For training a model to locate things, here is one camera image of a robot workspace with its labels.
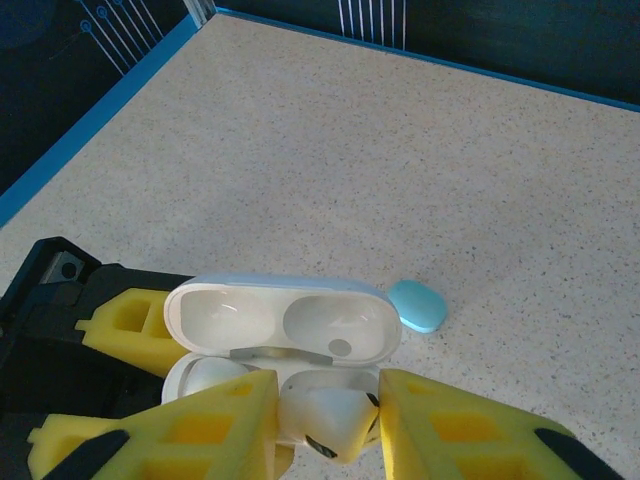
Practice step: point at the aluminium left frame post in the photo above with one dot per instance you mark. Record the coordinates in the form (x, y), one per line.
(200, 10)

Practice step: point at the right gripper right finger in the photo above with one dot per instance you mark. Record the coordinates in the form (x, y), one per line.
(450, 435)

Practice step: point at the white charging case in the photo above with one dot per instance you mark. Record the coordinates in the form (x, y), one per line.
(225, 310)

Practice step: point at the white earbud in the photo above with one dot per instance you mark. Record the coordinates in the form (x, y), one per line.
(325, 415)

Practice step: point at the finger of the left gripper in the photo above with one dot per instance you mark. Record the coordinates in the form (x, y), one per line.
(285, 460)
(125, 320)

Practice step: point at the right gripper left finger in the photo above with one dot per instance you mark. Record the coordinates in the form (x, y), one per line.
(210, 430)

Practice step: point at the light blue charging case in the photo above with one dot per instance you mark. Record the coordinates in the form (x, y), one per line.
(417, 307)

